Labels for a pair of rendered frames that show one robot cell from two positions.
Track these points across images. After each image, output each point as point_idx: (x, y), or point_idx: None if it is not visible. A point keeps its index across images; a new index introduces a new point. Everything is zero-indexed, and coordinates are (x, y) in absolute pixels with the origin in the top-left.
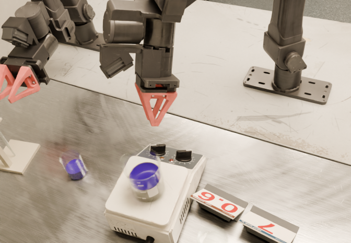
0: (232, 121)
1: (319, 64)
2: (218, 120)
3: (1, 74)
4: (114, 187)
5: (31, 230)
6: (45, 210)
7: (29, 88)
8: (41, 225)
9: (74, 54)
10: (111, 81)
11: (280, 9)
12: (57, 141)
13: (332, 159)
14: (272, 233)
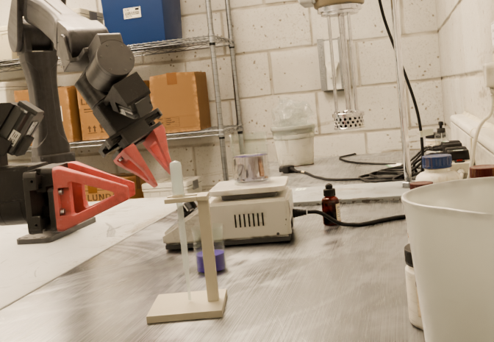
0: (115, 237)
1: (27, 229)
2: (112, 240)
3: (79, 171)
4: (256, 187)
5: (320, 267)
6: (284, 268)
7: (87, 207)
8: (309, 265)
9: None
10: None
11: (56, 112)
12: (147, 293)
13: (168, 213)
14: None
